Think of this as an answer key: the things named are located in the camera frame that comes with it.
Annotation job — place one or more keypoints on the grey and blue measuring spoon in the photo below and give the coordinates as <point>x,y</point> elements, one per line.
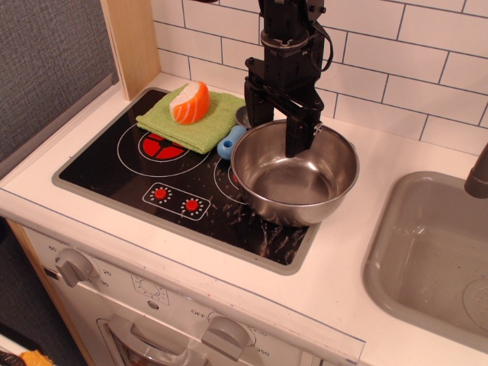
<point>225,146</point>

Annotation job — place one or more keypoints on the left grey timer knob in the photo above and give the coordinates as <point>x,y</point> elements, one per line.
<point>73,266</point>

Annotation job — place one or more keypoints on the light wooden side post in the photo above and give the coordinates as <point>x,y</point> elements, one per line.
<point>132,34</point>

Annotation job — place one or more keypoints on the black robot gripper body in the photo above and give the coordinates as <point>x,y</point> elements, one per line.
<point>288,76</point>

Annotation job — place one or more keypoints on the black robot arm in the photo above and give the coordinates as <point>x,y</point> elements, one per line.
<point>291,23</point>

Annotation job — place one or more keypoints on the right red stove button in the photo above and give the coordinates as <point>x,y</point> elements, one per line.
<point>192,205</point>

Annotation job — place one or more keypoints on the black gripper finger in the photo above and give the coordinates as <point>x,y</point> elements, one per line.
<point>259,109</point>
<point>300,133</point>

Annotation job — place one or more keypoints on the grey toy faucet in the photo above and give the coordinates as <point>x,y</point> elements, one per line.
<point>476,184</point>

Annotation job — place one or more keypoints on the right grey oven knob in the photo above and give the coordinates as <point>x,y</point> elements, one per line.
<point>226,337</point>

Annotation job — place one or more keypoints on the grey oven door handle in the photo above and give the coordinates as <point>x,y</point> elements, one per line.
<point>134,348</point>

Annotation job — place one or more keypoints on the orange salmon sushi toy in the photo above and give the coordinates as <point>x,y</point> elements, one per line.
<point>190,104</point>

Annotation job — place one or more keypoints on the green folded cloth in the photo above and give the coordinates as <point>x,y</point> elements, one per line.
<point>200,137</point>

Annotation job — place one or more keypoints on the red stove button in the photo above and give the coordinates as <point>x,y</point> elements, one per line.
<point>160,194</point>
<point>192,205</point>

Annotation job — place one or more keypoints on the left red stove button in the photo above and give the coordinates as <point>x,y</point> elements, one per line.
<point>160,194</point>

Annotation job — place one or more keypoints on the stainless steel pot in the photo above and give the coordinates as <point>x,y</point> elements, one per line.
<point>300,191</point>

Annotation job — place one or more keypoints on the orange object at bottom left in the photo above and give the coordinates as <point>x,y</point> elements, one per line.
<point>35,358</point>

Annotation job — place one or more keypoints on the grey toy sink basin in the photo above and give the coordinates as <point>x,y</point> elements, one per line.
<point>427,263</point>

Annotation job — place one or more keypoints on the black toy stovetop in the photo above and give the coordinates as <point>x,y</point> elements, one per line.
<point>123,165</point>

